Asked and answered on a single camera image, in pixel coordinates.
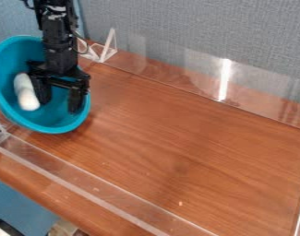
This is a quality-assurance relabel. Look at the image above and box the clear acrylic barrier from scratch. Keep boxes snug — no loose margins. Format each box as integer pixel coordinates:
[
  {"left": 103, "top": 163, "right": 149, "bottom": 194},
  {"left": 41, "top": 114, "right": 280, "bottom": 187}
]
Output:
[
  {"left": 0, "top": 120, "right": 217, "bottom": 236},
  {"left": 106, "top": 34, "right": 300, "bottom": 128}
]

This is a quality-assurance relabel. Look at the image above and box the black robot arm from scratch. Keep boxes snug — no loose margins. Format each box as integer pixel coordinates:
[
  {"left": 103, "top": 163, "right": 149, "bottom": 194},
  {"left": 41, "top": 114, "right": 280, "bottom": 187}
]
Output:
[{"left": 22, "top": 0, "right": 90, "bottom": 113}]

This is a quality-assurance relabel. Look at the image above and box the clear acrylic front barrier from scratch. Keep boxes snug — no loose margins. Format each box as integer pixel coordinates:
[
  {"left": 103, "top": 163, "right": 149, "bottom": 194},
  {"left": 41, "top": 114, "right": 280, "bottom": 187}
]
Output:
[{"left": 0, "top": 120, "right": 217, "bottom": 236}]

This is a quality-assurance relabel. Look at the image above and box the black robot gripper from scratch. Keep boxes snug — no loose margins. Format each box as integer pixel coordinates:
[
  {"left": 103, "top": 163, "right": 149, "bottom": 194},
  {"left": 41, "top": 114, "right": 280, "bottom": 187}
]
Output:
[{"left": 27, "top": 40, "right": 90, "bottom": 113}]

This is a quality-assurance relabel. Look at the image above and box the clear acrylic back barrier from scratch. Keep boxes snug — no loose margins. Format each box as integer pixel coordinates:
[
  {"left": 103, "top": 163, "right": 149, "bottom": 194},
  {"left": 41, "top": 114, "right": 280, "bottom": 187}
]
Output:
[{"left": 106, "top": 34, "right": 300, "bottom": 128}]

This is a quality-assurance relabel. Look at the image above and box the white toy mushroom brown cap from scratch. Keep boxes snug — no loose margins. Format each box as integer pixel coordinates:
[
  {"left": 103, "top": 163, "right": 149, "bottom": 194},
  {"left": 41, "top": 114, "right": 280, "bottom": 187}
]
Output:
[{"left": 14, "top": 73, "right": 39, "bottom": 112}]

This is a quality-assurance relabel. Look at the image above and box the teal blue plastic bowl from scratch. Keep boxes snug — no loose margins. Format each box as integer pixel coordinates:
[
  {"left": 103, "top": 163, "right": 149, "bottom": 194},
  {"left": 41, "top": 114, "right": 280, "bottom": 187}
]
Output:
[{"left": 0, "top": 35, "right": 91, "bottom": 134}]

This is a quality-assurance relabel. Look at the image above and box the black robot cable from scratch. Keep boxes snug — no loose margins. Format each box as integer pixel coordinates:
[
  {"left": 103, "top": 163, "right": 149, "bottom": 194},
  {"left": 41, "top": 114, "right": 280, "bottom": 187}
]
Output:
[{"left": 71, "top": 29, "right": 91, "bottom": 56}]

